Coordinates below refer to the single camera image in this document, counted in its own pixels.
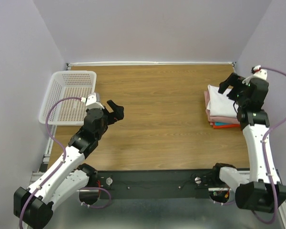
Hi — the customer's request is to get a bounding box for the white t shirt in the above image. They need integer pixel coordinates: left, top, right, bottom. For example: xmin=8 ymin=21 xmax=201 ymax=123
xmin=204 ymin=85 xmax=238 ymax=118

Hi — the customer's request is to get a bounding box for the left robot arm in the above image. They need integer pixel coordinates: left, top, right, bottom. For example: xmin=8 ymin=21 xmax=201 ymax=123
xmin=13 ymin=98 xmax=124 ymax=229

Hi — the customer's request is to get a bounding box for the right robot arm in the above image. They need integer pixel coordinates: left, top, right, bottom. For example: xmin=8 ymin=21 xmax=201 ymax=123
xmin=212 ymin=73 xmax=286 ymax=213

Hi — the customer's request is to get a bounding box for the red folded t shirt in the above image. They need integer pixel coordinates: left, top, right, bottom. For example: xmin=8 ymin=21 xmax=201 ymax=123
xmin=213 ymin=123 xmax=240 ymax=129

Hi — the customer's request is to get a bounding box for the pink folded t shirt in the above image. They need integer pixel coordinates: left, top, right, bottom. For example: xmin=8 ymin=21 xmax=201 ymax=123
xmin=204 ymin=91 xmax=240 ymax=125

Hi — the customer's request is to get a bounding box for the teal folded t shirt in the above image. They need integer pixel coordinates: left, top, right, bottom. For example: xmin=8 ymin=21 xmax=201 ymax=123
xmin=214 ymin=122 xmax=231 ymax=126

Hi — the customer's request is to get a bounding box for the white plastic basket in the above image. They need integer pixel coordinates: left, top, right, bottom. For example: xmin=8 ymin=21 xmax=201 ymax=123
xmin=39 ymin=71 xmax=97 ymax=126

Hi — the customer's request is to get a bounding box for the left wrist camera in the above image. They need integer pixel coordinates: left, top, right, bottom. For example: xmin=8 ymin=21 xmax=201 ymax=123
xmin=81 ymin=93 xmax=104 ymax=109

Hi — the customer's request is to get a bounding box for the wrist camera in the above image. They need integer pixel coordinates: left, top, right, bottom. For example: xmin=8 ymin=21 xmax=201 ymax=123
xmin=81 ymin=93 xmax=104 ymax=109
xmin=242 ymin=65 xmax=268 ymax=86

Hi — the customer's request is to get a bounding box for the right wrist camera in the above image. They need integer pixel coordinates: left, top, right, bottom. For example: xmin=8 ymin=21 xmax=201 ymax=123
xmin=242 ymin=65 xmax=268 ymax=86

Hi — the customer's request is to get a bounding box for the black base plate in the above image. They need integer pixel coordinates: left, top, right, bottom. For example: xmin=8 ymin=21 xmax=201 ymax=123
xmin=78 ymin=169 xmax=232 ymax=200

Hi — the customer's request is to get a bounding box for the aluminium frame rail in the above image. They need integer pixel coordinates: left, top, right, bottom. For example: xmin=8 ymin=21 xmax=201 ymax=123
xmin=28 ymin=169 xmax=286 ymax=229

